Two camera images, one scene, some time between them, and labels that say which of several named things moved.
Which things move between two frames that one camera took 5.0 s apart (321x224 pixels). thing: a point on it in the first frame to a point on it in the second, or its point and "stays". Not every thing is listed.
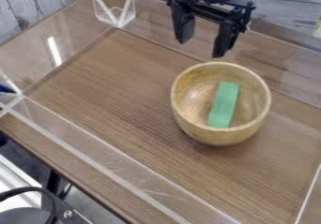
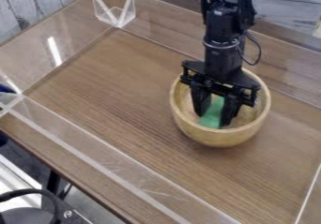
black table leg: (52, 182) stays
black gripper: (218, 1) to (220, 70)
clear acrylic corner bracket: (115, 16) stays
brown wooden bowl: (193, 94) stays
